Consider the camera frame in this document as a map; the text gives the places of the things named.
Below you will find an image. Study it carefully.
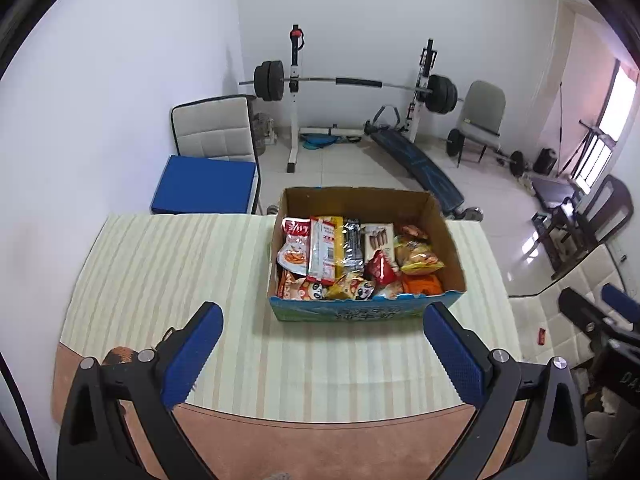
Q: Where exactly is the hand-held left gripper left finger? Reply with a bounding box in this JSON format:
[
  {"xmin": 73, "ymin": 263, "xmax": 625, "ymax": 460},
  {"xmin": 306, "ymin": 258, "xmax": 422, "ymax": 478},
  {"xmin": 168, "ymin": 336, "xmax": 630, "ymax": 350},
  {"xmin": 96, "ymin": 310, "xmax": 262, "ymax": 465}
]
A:
[{"xmin": 57, "ymin": 301, "xmax": 224, "ymax": 480}]

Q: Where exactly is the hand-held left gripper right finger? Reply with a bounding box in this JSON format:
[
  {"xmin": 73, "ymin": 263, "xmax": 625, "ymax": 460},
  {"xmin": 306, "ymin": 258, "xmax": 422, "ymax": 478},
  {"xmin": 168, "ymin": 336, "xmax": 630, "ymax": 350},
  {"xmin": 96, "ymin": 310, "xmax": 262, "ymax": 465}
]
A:
[{"xmin": 422, "ymin": 302, "xmax": 588, "ymax": 480}]

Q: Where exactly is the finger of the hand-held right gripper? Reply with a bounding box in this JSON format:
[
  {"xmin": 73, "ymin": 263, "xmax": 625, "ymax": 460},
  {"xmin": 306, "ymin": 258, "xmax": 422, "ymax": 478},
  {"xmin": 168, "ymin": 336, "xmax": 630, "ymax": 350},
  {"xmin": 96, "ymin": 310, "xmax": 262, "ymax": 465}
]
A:
[
  {"xmin": 557, "ymin": 287, "xmax": 640, "ymax": 356},
  {"xmin": 600, "ymin": 282, "xmax": 640, "ymax": 318}
]

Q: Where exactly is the plain orange snack packet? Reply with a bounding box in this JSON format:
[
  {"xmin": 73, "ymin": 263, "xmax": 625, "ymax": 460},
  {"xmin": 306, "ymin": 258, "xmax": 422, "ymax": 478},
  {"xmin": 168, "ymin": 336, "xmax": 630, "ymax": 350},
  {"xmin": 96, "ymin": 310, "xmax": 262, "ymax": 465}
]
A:
[{"xmin": 401, "ymin": 273, "xmax": 445, "ymax": 297}]

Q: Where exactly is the yellow bread packet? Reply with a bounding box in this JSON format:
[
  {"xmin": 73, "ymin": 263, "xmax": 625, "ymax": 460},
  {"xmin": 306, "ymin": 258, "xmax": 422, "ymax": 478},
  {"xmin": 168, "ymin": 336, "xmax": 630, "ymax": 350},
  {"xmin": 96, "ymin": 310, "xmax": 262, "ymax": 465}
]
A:
[{"xmin": 394, "ymin": 235, "xmax": 446, "ymax": 276}]

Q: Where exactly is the small panda print packet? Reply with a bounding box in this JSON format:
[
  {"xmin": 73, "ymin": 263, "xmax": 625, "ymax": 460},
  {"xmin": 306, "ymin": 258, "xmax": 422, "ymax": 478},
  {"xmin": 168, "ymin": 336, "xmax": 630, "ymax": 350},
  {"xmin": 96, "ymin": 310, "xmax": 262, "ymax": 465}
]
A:
[{"xmin": 325, "ymin": 272, "xmax": 376, "ymax": 302}]

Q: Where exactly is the orange panda print snack packet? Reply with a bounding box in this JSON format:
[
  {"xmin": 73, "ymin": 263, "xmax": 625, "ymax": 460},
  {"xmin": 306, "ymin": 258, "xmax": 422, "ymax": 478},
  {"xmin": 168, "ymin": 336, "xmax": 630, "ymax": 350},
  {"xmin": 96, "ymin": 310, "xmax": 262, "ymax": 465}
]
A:
[{"xmin": 277, "ymin": 270, "xmax": 326, "ymax": 301}]

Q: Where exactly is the chocolate stick biscuit packet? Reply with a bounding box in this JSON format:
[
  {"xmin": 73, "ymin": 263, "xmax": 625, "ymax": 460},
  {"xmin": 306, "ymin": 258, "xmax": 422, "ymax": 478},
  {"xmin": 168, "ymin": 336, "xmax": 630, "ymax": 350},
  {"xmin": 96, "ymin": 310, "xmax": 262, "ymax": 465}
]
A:
[{"xmin": 360, "ymin": 222, "xmax": 398, "ymax": 266}]

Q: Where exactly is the yellow black snack packet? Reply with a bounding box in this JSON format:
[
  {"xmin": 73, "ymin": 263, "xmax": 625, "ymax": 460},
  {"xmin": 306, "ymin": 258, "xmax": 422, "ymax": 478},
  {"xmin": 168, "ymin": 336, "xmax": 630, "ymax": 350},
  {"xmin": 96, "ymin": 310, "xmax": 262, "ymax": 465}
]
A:
[{"xmin": 336, "ymin": 217, "xmax": 366, "ymax": 273}]

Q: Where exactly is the red white snack packet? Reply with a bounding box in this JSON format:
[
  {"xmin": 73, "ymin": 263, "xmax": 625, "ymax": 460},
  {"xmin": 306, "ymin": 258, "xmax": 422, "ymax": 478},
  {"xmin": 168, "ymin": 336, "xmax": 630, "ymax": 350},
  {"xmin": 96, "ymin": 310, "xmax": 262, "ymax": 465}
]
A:
[{"xmin": 282, "ymin": 217, "xmax": 313, "ymax": 241}]

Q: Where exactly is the long red white sausage packet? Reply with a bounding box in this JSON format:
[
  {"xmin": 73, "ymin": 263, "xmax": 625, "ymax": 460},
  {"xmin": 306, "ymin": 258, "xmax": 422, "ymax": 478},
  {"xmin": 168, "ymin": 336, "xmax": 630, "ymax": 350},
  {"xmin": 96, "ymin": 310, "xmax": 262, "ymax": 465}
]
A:
[{"xmin": 306, "ymin": 216, "xmax": 345, "ymax": 283}]

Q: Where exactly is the cardboard box with blue print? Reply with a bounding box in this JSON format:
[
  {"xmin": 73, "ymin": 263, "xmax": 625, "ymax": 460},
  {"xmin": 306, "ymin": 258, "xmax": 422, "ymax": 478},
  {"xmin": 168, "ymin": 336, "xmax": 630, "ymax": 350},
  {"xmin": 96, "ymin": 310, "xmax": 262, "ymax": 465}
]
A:
[{"xmin": 267, "ymin": 186, "xmax": 468, "ymax": 322}]

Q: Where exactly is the white padded chair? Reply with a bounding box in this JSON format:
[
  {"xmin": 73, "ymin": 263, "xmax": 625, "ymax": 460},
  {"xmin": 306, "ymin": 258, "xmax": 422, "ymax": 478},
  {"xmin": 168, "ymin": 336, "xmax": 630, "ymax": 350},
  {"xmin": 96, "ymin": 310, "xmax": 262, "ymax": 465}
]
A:
[
  {"xmin": 507, "ymin": 245, "xmax": 640, "ymax": 361},
  {"xmin": 171, "ymin": 95, "xmax": 263, "ymax": 216}
]

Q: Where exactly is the striped cat print table cloth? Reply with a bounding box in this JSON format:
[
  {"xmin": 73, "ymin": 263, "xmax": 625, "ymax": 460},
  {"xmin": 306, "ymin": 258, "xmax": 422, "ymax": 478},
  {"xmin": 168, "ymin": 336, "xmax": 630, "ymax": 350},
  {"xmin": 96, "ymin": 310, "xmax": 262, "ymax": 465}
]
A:
[{"xmin": 51, "ymin": 212, "xmax": 528, "ymax": 480}]

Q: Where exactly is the dark wooden chair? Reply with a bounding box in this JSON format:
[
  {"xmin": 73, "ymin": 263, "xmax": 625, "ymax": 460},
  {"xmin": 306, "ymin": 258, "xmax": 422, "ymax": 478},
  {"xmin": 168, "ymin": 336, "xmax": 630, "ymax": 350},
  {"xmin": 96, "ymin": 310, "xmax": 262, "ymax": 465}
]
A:
[{"xmin": 532, "ymin": 175, "xmax": 635, "ymax": 281}]

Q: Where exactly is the dark treadmill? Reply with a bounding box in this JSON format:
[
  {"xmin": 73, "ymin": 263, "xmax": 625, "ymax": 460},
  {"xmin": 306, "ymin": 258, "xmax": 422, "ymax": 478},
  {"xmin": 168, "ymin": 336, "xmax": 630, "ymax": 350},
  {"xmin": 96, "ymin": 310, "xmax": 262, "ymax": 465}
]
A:
[{"xmin": 530, "ymin": 176, "xmax": 583, "ymax": 211}]

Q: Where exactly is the black speaker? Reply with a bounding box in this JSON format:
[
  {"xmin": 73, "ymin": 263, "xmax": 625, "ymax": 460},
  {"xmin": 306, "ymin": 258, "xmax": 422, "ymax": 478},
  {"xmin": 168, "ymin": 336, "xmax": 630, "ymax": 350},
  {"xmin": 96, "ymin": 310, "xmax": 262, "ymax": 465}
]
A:
[{"xmin": 532, "ymin": 147, "xmax": 557, "ymax": 176}]

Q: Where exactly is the small black floor barbell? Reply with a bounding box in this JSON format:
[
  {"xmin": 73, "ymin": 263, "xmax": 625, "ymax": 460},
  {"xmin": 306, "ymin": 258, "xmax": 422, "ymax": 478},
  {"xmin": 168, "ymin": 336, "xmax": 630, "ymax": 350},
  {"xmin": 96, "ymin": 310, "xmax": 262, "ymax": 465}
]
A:
[{"xmin": 446, "ymin": 128, "xmax": 526, "ymax": 177}]

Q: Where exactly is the blue seat cushion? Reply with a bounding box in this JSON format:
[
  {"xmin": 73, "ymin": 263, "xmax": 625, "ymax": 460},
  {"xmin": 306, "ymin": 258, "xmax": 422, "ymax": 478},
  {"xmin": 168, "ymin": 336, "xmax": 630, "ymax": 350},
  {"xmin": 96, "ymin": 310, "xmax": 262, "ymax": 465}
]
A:
[{"xmin": 150, "ymin": 155, "xmax": 258, "ymax": 215}]

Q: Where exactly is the black sit-up bench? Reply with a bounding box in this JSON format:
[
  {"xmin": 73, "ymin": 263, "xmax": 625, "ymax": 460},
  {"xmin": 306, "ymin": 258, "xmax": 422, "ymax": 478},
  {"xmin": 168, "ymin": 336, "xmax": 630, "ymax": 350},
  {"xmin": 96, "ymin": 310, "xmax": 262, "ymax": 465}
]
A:
[{"xmin": 364, "ymin": 105, "xmax": 463, "ymax": 211}]

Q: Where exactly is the grey chair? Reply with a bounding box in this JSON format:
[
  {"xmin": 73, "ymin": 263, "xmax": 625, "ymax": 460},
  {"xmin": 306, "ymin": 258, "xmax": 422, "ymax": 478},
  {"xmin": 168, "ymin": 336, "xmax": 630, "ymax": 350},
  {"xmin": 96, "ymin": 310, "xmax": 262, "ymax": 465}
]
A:
[{"xmin": 457, "ymin": 80, "xmax": 507, "ymax": 168}]

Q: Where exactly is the blue exercise disc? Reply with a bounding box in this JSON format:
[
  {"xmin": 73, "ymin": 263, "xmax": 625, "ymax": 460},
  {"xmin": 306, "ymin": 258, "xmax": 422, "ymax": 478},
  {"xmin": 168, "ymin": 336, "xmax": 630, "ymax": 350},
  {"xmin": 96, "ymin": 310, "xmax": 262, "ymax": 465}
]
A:
[{"xmin": 300, "ymin": 132, "xmax": 341, "ymax": 150}]

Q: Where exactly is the white bench press rack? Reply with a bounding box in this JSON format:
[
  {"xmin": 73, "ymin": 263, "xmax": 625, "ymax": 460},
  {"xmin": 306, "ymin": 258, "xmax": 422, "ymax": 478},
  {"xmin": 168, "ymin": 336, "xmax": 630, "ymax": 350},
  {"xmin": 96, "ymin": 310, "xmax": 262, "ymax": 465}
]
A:
[{"xmin": 285, "ymin": 24, "xmax": 438, "ymax": 175}]

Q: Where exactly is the barbell with black plates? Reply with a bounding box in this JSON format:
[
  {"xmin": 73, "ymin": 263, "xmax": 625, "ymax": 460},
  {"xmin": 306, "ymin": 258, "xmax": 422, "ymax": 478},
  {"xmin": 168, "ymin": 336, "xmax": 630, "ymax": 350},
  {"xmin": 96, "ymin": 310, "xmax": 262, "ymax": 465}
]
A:
[{"xmin": 238, "ymin": 60, "xmax": 458, "ymax": 115}]

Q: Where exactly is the window with brown frame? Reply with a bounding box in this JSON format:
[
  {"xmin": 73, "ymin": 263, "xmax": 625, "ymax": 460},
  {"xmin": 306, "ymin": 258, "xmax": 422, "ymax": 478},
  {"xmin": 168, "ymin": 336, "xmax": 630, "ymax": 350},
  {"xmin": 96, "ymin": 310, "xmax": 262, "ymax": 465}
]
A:
[{"xmin": 575, "ymin": 57, "xmax": 640, "ymax": 196}]

